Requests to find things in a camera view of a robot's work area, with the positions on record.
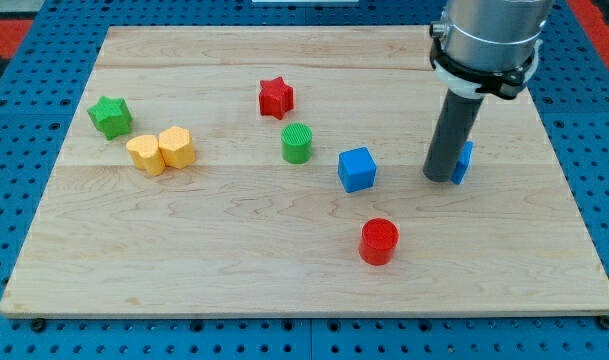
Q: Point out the green cylinder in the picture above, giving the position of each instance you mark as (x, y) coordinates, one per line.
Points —
(296, 143)

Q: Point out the blue triangle block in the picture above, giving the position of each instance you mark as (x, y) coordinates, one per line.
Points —
(463, 163)

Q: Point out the yellow hexagon block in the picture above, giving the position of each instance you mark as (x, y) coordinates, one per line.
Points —
(176, 147)

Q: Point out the green star block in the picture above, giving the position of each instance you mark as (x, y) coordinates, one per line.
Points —
(111, 117)

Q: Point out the red star block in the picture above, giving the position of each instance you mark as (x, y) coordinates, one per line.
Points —
(276, 98)

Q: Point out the wooden board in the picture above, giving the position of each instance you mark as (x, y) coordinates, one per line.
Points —
(241, 233)

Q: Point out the yellow heart block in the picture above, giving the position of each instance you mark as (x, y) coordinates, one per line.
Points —
(145, 154)

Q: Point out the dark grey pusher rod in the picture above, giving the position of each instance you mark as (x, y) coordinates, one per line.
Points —
(452, 130)

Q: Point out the blue cube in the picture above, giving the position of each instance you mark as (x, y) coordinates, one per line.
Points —
(356, 169)

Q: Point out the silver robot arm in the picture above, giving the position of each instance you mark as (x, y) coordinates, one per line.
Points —
(485, 47)

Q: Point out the red cylinder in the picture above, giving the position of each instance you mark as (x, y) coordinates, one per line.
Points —
(379, 239)

